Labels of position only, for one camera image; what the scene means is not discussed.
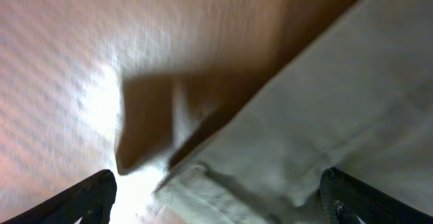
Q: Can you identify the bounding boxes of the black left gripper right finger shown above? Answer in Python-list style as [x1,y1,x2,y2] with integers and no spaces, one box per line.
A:
[319,167,432,224]

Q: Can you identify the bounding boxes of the khaki green shorts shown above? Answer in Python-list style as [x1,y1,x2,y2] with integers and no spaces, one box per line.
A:
[156,0,432,223]

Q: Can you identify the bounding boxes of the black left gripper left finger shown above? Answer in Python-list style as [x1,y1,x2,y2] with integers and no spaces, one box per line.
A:
[2,169,117,224]

